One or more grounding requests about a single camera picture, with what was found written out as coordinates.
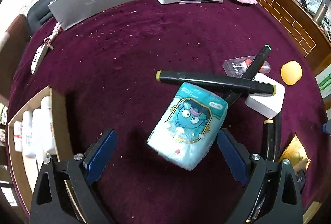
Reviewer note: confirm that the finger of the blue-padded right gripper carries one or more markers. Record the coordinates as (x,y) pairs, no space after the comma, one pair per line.
(274,183)

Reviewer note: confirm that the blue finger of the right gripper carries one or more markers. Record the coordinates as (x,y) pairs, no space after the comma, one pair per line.
(327,127)

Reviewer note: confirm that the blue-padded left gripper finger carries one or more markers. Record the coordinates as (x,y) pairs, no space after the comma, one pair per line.
(63,193)

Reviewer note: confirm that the black foil snack pouch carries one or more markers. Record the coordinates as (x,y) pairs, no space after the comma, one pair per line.
(301,181)

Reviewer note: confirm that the yellow snack packet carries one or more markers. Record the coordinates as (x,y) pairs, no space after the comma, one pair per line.
(296,154)

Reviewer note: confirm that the slim white bottle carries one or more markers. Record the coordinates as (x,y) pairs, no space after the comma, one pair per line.
(38,141)

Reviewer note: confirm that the white bottle with qr label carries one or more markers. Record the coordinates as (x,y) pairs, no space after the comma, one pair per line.
(27,141)

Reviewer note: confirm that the black marker olive caps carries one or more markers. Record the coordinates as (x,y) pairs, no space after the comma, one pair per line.
(217,81)

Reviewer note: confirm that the black marker green cap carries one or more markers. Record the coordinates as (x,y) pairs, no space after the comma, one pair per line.
(250,73)

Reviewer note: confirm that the blue cartoon tissue pack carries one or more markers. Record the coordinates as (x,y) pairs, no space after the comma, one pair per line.
(189,126)

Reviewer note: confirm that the white pill bottle plain label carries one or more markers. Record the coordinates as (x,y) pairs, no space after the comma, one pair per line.
(48,137)

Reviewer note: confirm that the black marker yellow cap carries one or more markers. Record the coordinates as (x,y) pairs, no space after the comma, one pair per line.
(277,136)

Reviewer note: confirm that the black marker purple cap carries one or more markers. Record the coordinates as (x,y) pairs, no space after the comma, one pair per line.
(267,148)

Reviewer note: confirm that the white pill bottle red label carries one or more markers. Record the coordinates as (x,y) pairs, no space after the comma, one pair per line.
(17,136)

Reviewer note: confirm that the cardboard box tray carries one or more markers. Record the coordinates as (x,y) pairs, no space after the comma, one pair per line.
(24,171)

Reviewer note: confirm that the white square charger box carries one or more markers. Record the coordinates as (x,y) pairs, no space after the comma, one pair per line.
(267,105)

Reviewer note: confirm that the yellow round sponge ball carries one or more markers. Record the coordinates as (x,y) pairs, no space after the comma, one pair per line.
(291,72)

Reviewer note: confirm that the wooden cabinet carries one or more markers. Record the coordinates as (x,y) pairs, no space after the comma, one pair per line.
(304,31)

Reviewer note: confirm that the clear plastic packet red item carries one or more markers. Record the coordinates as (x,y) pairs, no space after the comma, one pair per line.
(236,67)

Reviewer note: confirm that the steel thermos cup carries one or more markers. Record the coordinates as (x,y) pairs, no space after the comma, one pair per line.
(320,13)

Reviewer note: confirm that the maroon tablecloth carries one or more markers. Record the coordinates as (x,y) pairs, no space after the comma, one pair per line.
(105,67)

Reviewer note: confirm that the white car key fob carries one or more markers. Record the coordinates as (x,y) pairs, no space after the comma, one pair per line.
(44,48)

